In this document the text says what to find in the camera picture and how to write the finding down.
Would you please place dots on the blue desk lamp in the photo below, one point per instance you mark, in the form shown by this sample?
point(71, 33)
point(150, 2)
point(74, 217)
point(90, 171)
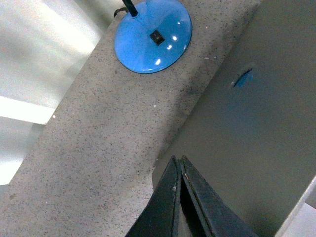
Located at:
point(153, 35)

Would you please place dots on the silver laptop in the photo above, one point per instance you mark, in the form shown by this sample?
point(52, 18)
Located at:
point(252, 134)

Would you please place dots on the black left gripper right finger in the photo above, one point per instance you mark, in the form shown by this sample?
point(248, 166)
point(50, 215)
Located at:
point(204, 211)

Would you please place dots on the white pleated curtain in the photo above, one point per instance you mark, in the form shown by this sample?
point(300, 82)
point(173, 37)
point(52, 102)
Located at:
point(43, 46)

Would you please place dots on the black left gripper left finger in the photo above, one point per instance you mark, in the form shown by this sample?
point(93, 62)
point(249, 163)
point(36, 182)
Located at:
point(160, 218)

